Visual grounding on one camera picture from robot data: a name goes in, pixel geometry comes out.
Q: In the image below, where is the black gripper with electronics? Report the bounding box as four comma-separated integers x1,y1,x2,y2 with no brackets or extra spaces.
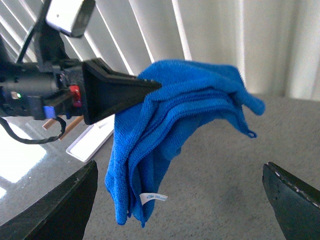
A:
0,58,162,125

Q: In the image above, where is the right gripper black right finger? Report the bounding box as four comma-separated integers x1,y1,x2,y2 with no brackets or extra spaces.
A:
262,162,320,240

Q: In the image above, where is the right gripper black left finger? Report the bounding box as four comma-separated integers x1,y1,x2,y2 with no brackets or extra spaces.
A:
0,160,98,240

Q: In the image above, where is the blue microfiber cloth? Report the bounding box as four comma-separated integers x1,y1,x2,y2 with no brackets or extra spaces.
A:
105,59,265,225

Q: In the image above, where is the white rack with wooden bars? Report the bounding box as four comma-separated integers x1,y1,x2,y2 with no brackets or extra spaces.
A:
42,115,115,163

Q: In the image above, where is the white pleated curtain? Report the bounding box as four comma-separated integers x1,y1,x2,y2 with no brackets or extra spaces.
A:
0,0,320,101

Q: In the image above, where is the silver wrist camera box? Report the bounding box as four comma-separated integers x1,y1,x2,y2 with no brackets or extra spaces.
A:
45,0,96,38

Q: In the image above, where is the black cable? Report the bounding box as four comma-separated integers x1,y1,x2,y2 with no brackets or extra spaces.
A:
0,115,67,145

